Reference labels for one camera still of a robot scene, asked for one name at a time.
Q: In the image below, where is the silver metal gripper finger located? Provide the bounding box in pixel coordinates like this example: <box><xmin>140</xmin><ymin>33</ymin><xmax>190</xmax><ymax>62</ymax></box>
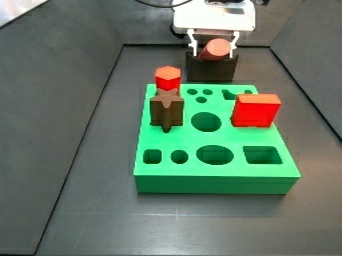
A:
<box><xmin>187</xmin><ymin>29</ymin><xmax>198</xmax><ymax>57</ymax></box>

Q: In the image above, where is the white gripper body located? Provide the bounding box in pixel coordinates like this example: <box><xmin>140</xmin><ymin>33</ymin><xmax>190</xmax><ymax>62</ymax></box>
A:
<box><xmin>172</xmin><ymin>0</ymin><xmax>255</xmax><ymax>34</ymax></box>

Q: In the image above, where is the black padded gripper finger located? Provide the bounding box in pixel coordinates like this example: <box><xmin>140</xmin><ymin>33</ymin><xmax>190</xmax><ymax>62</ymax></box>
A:
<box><xmin>230</xmin><ymin>31</ymin><xmax>241</xmax><ymax>58</ymax></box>

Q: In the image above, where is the red oval rod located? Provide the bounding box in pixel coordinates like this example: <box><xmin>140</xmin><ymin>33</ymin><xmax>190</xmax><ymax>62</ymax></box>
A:
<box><xmin>198</xmin><ymin>38</ymin><xmax>231</xmax><ymax>61</ymax></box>

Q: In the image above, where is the black L-shaped fixture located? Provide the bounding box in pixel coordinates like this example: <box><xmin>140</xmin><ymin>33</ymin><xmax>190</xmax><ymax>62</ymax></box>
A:
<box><xmin>186</xmin><ymin>52</ymin><xmax>239</xmax><ymax>83</ymax></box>

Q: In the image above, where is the red hexagonal block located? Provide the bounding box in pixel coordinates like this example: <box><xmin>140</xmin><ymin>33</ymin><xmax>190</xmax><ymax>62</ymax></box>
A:
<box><xmin>155</xmin><ymin>66</ymin><xmax>182</xmax><ymax>91</ymax></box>

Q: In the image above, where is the brown star block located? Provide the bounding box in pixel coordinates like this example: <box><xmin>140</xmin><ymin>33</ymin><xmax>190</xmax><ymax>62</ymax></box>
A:
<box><xmin>150</xmin><ymin>88</ymin><xmax>184</xmax><ymax>133</ymax></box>

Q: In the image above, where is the red square block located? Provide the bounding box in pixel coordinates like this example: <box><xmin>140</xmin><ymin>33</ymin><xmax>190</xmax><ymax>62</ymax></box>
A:
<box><xmin>231</xmin><ymin>94</ymin><xmax>282</xmax><ymax>128</ymax></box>

